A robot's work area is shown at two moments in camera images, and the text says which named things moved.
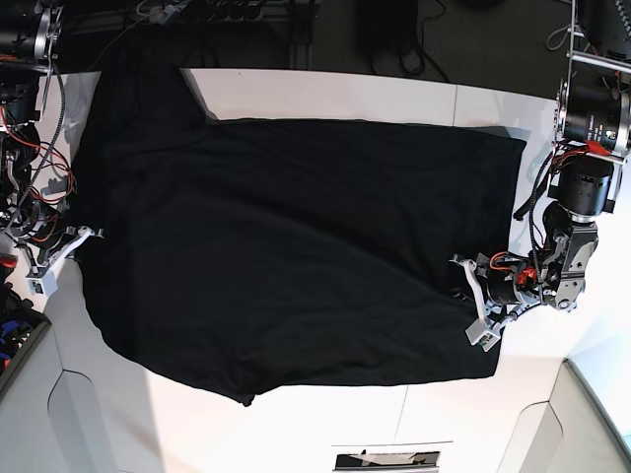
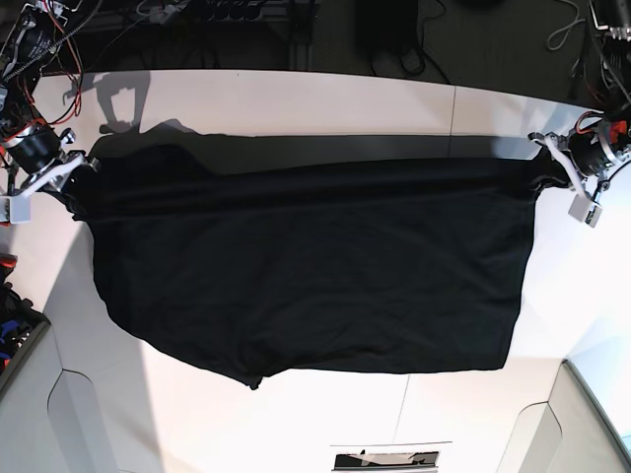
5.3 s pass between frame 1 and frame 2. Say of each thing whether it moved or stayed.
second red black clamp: stayed
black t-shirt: moved
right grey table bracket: stayed
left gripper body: moved
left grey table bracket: stayed
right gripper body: moved
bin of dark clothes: stayed
